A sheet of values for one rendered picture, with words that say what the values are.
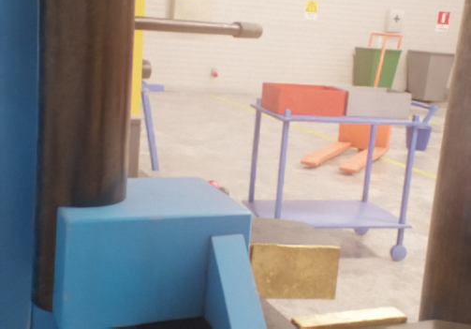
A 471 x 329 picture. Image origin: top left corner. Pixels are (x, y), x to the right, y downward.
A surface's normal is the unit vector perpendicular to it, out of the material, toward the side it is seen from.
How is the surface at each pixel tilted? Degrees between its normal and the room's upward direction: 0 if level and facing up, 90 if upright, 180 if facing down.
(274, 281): 90
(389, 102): 90
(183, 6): 90
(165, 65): 90
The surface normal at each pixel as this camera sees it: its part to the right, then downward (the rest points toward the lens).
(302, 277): 0.16, 0.21
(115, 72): 0.77, 0.18
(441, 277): -0.89, 0.01
